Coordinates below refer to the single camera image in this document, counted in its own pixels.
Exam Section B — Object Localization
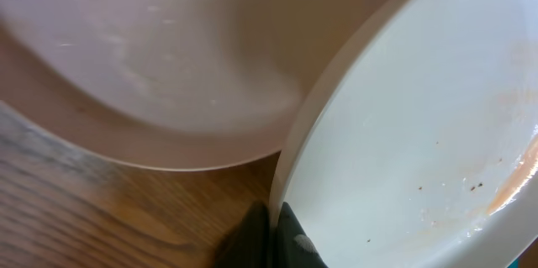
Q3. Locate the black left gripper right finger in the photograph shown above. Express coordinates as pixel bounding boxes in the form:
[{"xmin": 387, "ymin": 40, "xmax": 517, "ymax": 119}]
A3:
[{"xmin": 272, "ymin": 202, "xmax": 327, "ymax": 268}]

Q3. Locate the white plate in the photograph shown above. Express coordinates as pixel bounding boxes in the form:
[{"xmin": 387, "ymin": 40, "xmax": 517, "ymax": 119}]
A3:
[
  {"xmin": 270, "ymin": 0, "xmax": 537, "ymax": 267},
  {"xmin": 1, "ymin": 0, "xmax": 387, "ymax": 171}
]

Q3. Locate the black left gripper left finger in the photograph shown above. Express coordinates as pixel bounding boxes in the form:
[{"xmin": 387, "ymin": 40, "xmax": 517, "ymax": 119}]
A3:
[{"xmin": 212, "ymin": 201, "xmax": 270, "ymax": 268}]

